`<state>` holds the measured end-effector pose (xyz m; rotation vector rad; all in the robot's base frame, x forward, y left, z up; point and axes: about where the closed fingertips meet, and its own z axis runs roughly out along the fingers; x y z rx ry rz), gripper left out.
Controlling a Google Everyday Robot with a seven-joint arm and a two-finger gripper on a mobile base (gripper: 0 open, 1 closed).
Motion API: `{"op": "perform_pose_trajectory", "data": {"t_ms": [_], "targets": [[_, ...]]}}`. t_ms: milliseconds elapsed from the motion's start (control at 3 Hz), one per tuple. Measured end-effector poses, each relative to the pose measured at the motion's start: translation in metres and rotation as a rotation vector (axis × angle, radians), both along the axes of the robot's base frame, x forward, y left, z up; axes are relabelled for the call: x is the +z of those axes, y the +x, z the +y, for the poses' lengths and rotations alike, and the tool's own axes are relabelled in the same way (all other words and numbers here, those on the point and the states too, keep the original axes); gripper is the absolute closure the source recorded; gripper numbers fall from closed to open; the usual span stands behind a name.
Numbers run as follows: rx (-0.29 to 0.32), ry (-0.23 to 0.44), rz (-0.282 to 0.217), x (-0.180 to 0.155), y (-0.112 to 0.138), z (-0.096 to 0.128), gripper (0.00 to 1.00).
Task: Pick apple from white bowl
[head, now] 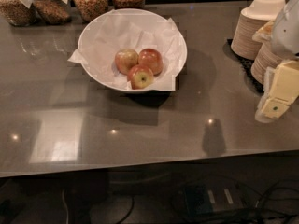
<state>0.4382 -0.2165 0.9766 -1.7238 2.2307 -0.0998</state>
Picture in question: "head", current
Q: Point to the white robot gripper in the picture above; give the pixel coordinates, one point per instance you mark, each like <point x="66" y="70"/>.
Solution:
<point x="287" y="32"/>

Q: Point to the red apple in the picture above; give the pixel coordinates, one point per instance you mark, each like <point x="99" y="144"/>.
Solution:
<point x="152" y="59"/>

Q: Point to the front red-yellow apple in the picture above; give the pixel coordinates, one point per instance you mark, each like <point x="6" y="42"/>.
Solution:
<point x="140" y="77"/>

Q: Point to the red-yellow apple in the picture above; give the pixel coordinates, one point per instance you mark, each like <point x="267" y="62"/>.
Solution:
<point x="140" y="77"/>
<point x="125" y="59"/>

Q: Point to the white bowl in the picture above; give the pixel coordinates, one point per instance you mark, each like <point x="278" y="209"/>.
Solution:
<point x="93" y="41"/>

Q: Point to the left red-yellow apple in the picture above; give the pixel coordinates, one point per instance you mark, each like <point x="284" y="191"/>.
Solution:
<point x="125" y="59"/>

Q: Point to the black tray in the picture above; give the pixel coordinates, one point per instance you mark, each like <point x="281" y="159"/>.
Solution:
<point x="251" y="82"/>

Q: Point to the rear stack paper bowls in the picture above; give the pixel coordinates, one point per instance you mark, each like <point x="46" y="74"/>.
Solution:
<point x="251" y="19"/>

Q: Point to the dark box under table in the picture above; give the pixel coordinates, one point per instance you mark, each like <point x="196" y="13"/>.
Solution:
<point x="201" y="199"/>

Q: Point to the white paper liner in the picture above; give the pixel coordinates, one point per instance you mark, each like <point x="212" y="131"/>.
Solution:
<point x="124" y="31"/>

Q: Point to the leftmost glass cereal jar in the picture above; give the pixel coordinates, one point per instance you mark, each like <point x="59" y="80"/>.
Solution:
<point x="18" y="12"/>

